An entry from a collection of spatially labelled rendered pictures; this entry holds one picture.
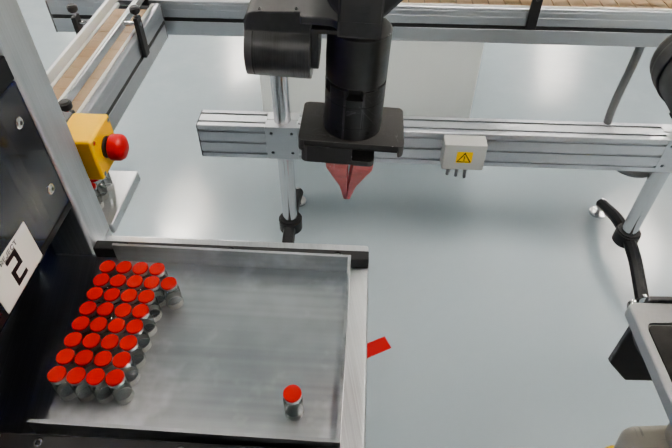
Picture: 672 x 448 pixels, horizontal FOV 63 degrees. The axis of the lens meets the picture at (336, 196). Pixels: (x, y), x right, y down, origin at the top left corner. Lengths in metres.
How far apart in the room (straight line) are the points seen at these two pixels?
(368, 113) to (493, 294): 1.48
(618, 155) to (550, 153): 0.20
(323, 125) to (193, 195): 1.74
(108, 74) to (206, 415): 0.73
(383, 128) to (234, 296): 0.35
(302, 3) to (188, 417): 0.47
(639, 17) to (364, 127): 1.10
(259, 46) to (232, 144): 1.21
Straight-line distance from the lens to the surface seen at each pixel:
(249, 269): 0.81
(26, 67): 0.73
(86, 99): 1.14
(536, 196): 2.33
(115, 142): 0.87
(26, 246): 0.73
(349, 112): 0.51
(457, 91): 2.26
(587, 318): 1.99
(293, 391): 0.65
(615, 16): 1.52
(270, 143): 1.67
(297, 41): 0.49
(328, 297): 0.77
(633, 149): 1.81
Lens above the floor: 1.50
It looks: 43 degrees down
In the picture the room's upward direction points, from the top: straight up
